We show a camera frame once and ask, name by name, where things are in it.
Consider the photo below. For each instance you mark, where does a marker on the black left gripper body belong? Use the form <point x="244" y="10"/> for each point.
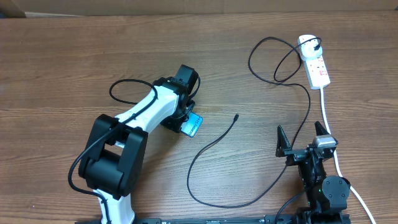
<point x="176" y="120"/>

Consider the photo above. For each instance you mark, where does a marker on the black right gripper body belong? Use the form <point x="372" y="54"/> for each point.
<point x="296" y="155"/>

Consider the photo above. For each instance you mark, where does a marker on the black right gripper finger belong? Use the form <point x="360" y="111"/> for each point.
<point x="320" y="130"/>
<point x="282" y="141"/>

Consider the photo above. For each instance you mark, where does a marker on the black smartphone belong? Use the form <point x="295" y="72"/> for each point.
<point x="191" y="126"/>

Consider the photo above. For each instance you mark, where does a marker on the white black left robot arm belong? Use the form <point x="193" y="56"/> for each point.
<point x="112" y="159"/>

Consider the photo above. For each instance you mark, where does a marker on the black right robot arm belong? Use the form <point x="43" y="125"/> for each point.
<point x="326" y="194"/>

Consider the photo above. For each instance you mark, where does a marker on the white charger plug adapter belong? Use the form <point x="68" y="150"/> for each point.
<point x="310" y="47"/>

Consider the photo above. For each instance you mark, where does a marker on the white power strip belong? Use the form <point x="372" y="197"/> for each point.
<point x="317" y="73"/>

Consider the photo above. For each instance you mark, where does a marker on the brown cardboard backdrop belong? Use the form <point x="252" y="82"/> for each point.
<point x="40" y="8"/>

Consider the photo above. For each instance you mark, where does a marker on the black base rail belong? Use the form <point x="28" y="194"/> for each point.
<point x="267" y="219"/>

